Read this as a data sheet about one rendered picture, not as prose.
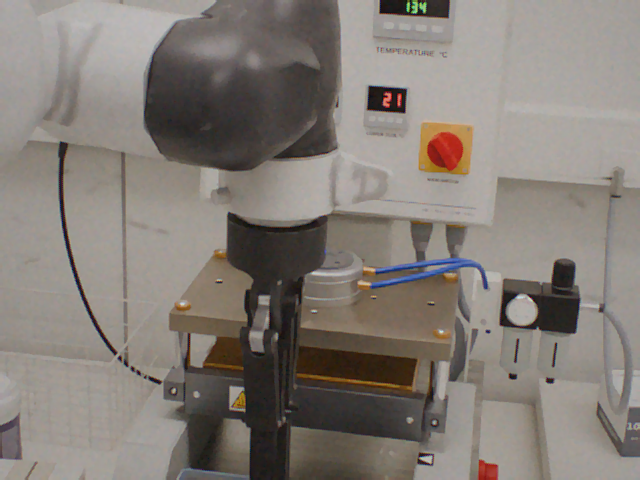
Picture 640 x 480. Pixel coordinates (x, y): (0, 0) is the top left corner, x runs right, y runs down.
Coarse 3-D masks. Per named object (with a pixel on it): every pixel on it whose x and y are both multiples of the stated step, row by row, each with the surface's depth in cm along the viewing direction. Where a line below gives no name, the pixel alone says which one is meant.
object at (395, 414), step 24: (168, 384) 106; (192, 384) 105; (216, 384) 105; (240, 384) 104; (312, 384) 104; (336, 384) 104; (192, 408) 106; (216, 408) 106; (240, 408) 105; (312, 408) 104; (336, 408) 104; (360, 408) 103; (384, 408) 103; (408, 408) 102; (432, 408) 103; (360, 432) 104; (384, 432) 104; (408, 432) 103
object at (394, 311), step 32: (224, 256) 119; (352, 256) 110; (192, 288) 111; (224, 288) 111; (320, 288) 107; (352, 288) 108; (384, 288) 113; (416, 288) 113; (448, 288) 114; (192, 320) 105; (224, 320) 104; (320, 320) 105; (352, 320) 105; (384, 320) 105; (416, 320) 106; (448, 320) 106; (384, 352) 102; (416, 352) 102; (448, 352) 101
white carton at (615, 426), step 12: (612, 372) 152; (636, 372) 153; (600, 384) 154; (636, 384) 149; (600, 396) 154; (636, 396) 146; (600, 408) 154; (636, 408) 142; (600, 420) 153; (612, 420) 148; (624, 420) 143; (636, 420) 143; (612, 432) 148; (624, 432) 143; (636, 432) 143; (624, 444) 144; (636, 444) 144; (624, 456) 145; (636, 456) 145
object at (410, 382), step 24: (216, 360) 107; (240, 360) 107; (312, 360) 108; (336, 360) 108; (360, 360) 108; (384, 360) 109; (408, 360) 109; (360, 384) 104; (384, 384) 104; (408, 384) 104
